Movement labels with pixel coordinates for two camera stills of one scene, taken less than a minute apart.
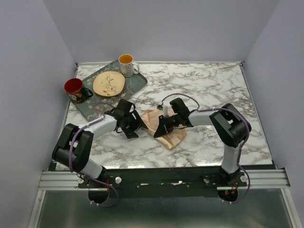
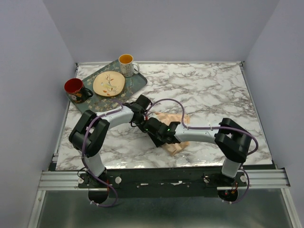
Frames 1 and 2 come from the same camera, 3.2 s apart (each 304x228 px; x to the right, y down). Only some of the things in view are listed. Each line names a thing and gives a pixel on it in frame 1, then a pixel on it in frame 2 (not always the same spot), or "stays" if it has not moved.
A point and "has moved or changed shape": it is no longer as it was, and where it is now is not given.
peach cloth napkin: [173, 138] has moved or changed shape
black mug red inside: [76, 91] stays
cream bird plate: [109, 83] stays
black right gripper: [163, 128] -> [157, 141]
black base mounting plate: [164, 182] stays
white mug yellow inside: [127, 67] stays
